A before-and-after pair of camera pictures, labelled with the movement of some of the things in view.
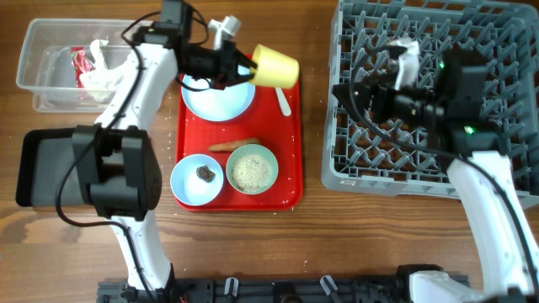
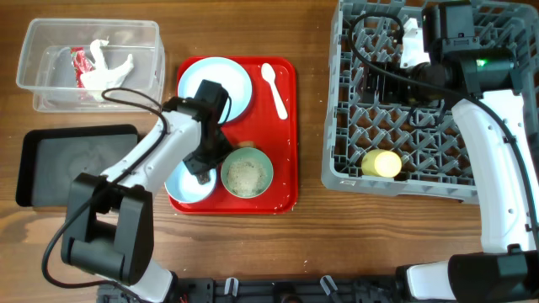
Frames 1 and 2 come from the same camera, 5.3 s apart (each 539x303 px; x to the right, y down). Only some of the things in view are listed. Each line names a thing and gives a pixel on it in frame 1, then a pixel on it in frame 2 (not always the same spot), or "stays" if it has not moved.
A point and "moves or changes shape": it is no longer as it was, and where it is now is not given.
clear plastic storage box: [47, 71] stays
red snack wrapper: [82, 63] stays
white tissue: [103, 81] stays
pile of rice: [252, 172] moves or changes shape
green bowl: [252, 168] moves or changes shape
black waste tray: [44, 156] stays
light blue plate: [218, 105] stays
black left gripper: [234, 58] → [226, 148]
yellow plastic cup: [274, 68] → [379, 162]
